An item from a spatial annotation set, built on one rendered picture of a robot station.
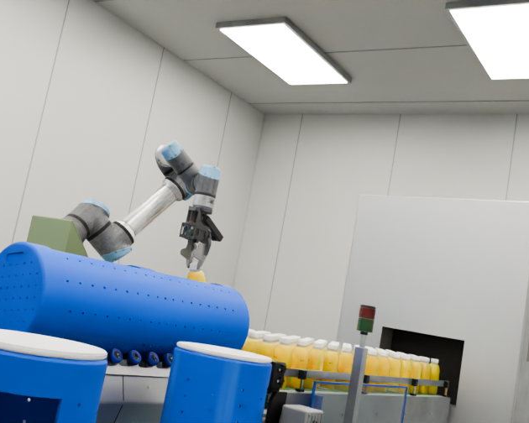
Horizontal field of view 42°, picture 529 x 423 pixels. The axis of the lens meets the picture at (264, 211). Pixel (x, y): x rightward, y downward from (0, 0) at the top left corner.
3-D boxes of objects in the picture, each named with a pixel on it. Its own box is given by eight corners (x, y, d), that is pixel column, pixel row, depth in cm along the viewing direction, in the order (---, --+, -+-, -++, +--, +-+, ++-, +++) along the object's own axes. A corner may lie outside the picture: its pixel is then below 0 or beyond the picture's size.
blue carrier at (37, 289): (-28, 347, 189) (-14, 245, 196) (188, 363, 257) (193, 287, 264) (36, 347, 172) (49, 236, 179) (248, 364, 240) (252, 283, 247)
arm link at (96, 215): (59, 219, 266) (81, 200, 276) (81, 245, 270) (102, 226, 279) (74, 209, 258) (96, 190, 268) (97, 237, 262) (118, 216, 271)
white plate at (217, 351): (247, 358, 180) (246, 362, 180) (286, 359, 205) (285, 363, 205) (159, 339, 192) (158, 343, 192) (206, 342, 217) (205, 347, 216)
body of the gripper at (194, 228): (177, 238, 239) (185, 205, 241) (194, 242, 246) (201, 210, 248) (193, 240, 235) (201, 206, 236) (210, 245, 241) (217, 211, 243)
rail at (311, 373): (275, 375, 247) (277, 367, 248) (447, 386, 372) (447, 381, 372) (278, 376, 247) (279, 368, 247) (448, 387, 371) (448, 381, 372)
